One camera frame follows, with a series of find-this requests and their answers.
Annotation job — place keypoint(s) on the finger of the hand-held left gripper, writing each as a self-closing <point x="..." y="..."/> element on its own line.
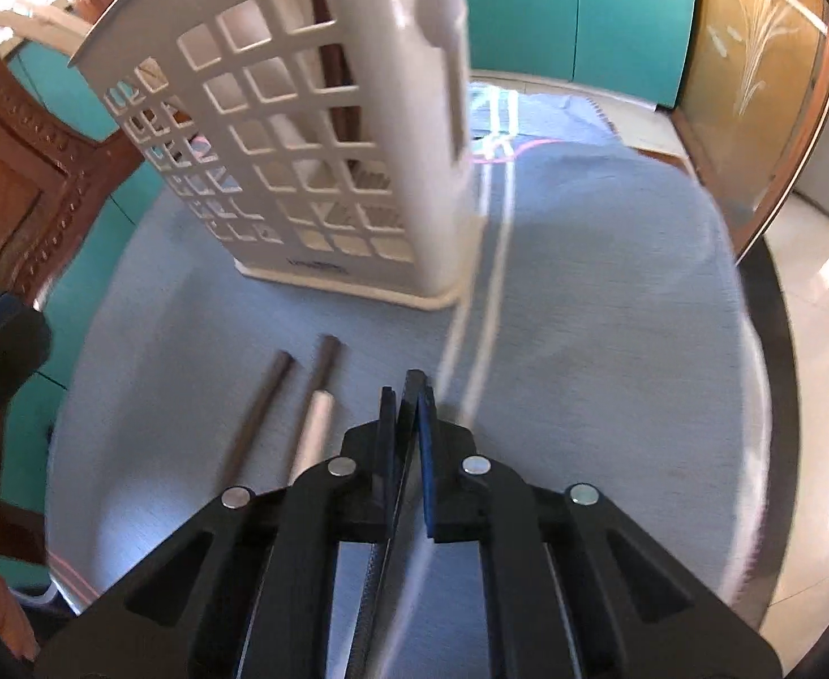
<point x="11" y="353"/>

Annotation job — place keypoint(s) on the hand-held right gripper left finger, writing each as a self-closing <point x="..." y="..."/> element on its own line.
<point x="386" y="453"/>

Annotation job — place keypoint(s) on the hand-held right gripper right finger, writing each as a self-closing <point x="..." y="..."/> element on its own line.
<point x="430" y="481"/>

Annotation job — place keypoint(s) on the brown chopstick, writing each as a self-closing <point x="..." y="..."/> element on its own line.
<point x="324" y="368"/>
<point x="336" y="71"/>
<point x="258" y="410"/>

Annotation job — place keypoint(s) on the black chopstick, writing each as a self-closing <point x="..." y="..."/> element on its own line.
<point x="373" y="608"/>

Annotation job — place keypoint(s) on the white plastic chopstick basket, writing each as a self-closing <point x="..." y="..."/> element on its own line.
<point x="435" y="240"/>

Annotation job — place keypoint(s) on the carved wooden chair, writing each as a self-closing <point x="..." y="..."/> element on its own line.
<point x="32" y="155"/>

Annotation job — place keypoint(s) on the blue striped cloth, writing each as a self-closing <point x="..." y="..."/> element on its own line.
<point x="598" y="297"/>

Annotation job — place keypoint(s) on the teal base cabinets under stove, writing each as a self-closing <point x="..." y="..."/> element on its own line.
<point x="563" y="14"/>

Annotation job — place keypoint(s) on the painted glass door wooden frame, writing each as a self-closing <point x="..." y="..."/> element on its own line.
<point x="754" y="49"/>

